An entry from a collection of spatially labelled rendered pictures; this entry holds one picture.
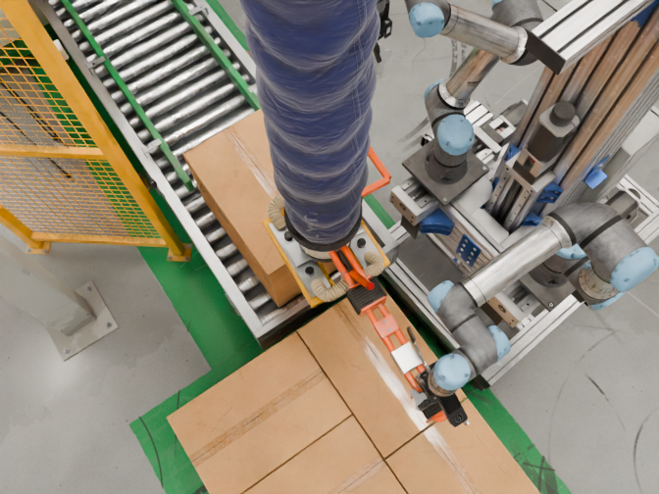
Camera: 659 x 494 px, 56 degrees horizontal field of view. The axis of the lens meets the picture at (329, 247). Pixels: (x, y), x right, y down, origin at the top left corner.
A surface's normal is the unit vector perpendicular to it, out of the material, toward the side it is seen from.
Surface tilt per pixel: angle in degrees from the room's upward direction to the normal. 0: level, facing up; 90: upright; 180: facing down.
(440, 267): 0
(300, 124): 80
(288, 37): 73
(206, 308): 0
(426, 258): 0
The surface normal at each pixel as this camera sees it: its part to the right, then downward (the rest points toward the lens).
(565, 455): -0.02, -0.37
